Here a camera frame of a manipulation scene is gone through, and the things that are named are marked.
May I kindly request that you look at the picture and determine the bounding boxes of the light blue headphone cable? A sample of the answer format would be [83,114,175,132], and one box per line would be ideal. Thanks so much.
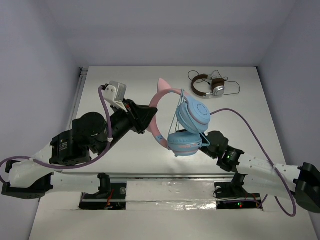
[168,88,188,141]

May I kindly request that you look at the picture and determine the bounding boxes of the pink and blue cat headphones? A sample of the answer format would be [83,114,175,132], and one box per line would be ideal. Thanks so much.
[147,78,211,157]

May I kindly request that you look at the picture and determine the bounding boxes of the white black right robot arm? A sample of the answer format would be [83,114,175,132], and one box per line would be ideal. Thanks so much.
[200,131,320,214]

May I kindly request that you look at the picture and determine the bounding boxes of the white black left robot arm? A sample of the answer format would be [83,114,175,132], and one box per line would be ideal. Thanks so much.
[1,99,158,200]

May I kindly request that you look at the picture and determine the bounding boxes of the brown and silver headphones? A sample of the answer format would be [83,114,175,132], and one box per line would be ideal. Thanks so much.
[191,74,225,97]

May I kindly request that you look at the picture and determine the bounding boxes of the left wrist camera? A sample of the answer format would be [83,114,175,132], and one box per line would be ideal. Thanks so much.
[103,81,127,111]

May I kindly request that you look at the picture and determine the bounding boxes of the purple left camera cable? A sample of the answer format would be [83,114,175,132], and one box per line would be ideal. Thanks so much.
[0,85,113,186]

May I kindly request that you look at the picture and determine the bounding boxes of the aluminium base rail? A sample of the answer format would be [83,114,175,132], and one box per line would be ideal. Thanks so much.
[74,172,266,211]

